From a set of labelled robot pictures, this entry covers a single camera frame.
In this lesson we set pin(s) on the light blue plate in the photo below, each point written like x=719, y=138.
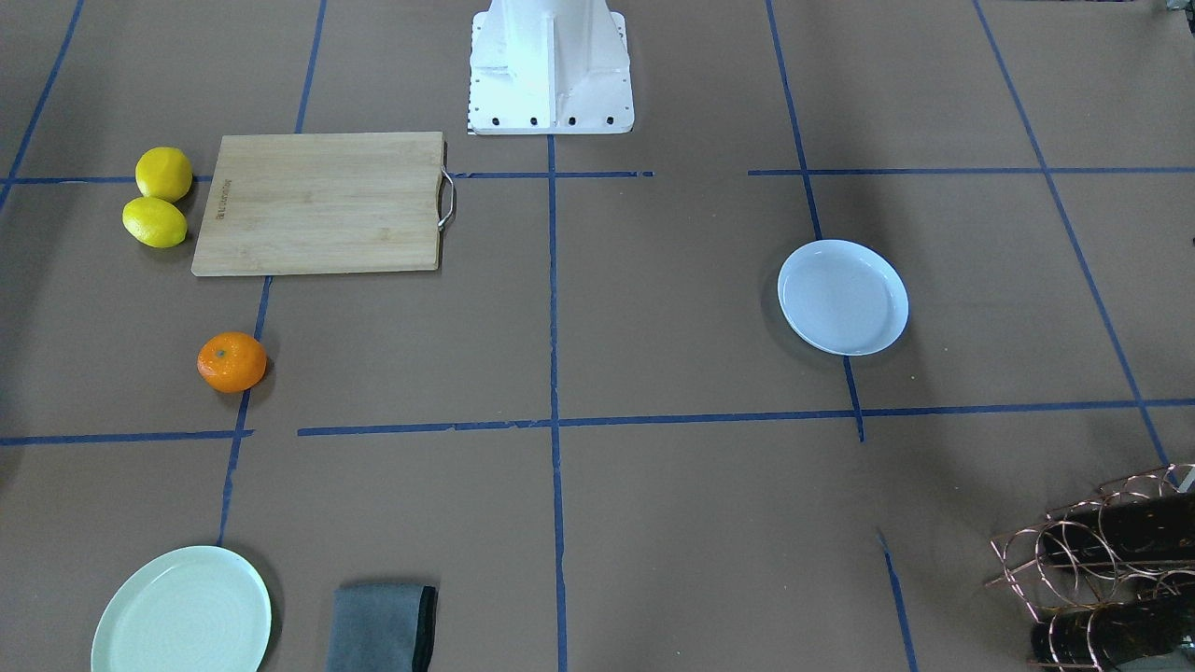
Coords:
x=843, y=298

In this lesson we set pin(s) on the light green plate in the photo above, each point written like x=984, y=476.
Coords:
x=198, y=608

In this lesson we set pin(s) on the wooden cutting board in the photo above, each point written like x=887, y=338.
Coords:
x=303, y=203

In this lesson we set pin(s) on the folded grey cloth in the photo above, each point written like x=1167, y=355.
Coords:
x=382, y=626

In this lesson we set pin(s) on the orange mandarin fruit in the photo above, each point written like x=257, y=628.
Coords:
x=232, y=362

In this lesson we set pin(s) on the yellow lemon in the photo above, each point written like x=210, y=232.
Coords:
x=154, y=222
x=165, y=173

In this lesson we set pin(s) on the dark wine bottle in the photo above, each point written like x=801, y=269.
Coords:
x=1144, y=533
x=1108, y=637

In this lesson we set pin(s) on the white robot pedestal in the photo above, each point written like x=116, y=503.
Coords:
x=539, y=67

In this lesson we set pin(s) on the copper wire bottle rack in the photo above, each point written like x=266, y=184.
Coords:
x=1107, y=581

